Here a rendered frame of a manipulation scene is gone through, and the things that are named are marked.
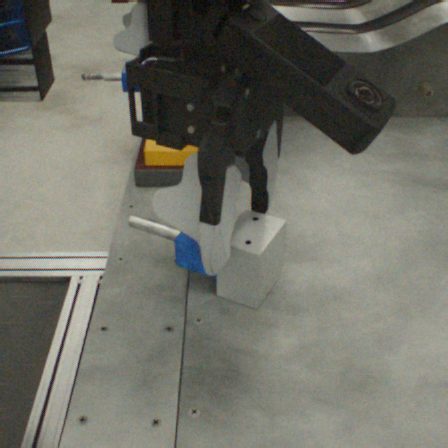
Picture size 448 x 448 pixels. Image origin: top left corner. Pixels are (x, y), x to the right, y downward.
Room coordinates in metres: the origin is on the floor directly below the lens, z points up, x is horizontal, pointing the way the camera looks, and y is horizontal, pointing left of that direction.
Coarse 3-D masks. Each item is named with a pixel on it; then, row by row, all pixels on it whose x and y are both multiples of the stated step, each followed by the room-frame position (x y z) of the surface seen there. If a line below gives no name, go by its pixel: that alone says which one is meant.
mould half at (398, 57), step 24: (336, 0) 0.90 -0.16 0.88; (384, 0) 0.84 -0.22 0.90; (408, 0) 0.80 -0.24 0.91; (408, 24) 0.73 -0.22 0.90; (432, 24) 0.69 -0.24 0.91; (336, 48) 0.69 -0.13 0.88; (360, 48) 0.70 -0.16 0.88; (384, 48) 0.69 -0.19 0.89; (408, 48) 0.69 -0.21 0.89; (432, 48) 0.68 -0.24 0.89; (360, 72) 0.69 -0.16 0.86; (384, 72) 0.69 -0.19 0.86; (408, 72) 0.68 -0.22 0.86; (432, 72) 0.68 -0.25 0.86; (408, 96) 0.68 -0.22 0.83; (432, 96) 0.68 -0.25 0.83
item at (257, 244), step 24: (240, 216) 0.39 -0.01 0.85; (264, 216) 0.39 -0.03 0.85; (192, 240) 0.38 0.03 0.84; (240, 240) 0.36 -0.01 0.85; (264, 240) 0.36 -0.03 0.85; (192, 264) 0.37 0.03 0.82; (240, 264) 0.35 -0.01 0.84; (264, 264) 0.35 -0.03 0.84; (240, 288) 0.35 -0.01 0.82; (264, 288) 0.35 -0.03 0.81
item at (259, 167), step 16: (272, 128) 0.40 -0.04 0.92; (256, 144) 0.39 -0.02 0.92; (272, 144) 0.40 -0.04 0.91; (240, 160) 0.42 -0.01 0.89; (256, 160) 0.39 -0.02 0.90; (272, 160) 0.41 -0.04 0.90; (256, 176) 0.40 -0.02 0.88; (272, 176) 0.41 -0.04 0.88; (256, 192) 0.41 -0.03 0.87; (272, 192) 0.41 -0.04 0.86; (256, 208) 0.41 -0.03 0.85
